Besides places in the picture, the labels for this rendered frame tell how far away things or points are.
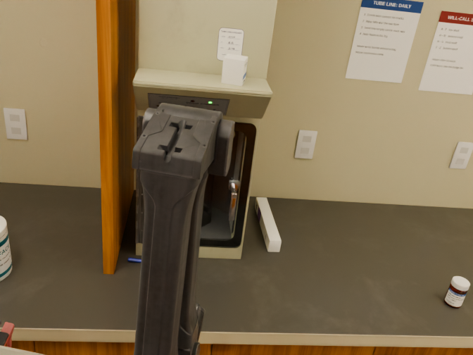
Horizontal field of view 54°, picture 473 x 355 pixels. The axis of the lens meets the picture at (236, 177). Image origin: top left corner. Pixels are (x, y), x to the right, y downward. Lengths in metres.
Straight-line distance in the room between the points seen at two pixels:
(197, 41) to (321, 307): 0.78
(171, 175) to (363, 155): 1.41
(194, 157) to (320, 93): 1.25
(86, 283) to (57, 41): 0.79
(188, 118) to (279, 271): 0.95
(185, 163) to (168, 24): 0.71
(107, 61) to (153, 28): 0.15
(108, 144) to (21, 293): 0.46
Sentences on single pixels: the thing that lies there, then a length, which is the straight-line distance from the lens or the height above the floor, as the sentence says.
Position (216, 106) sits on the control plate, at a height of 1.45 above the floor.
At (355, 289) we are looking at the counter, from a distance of 1.45.
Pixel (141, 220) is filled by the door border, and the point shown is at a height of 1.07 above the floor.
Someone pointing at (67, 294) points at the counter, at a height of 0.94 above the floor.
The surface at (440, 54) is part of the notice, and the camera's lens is 1.82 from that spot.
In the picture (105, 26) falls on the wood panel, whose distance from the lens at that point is 1.09.
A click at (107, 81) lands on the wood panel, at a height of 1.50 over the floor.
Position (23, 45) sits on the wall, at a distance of 1.70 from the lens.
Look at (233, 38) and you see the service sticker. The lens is 1.17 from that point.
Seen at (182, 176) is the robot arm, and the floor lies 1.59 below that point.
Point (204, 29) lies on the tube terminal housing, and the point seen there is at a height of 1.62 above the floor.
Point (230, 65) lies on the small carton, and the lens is 1.10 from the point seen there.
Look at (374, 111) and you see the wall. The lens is 1.79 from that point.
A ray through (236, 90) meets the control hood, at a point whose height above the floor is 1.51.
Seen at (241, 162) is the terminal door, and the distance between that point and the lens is 1.26.
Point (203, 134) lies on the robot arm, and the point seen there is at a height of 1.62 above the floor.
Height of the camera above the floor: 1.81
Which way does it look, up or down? 27 degrees down
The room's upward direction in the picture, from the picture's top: 7 degrees clockwise
